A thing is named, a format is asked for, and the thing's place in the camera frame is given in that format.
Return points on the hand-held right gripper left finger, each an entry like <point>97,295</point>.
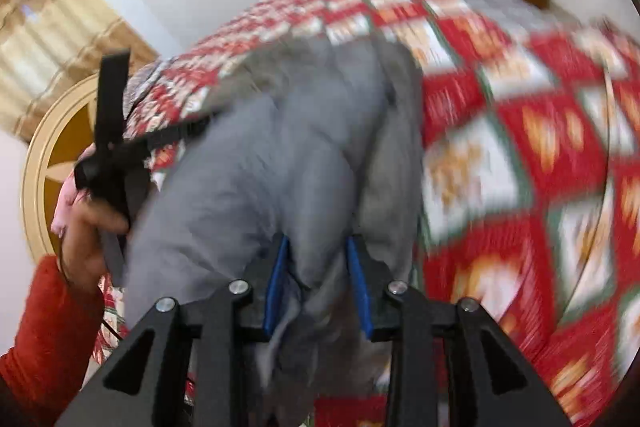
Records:
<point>277,287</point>

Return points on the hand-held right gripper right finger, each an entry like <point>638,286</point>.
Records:
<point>359,287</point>

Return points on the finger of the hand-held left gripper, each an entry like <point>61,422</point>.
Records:
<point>170,136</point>

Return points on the large grey garment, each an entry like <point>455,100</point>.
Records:
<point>280,157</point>

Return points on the person's left forearm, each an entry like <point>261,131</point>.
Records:
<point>45,337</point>

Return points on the person's left hand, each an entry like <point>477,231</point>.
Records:
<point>85,247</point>

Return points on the pink cloth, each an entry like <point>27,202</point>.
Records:
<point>64,207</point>

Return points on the cream gold headboard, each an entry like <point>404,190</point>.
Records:
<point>55,142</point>

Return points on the beige curtain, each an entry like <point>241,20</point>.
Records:
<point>55,42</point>

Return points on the red checkered bed blanket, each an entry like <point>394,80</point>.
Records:
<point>500,132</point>

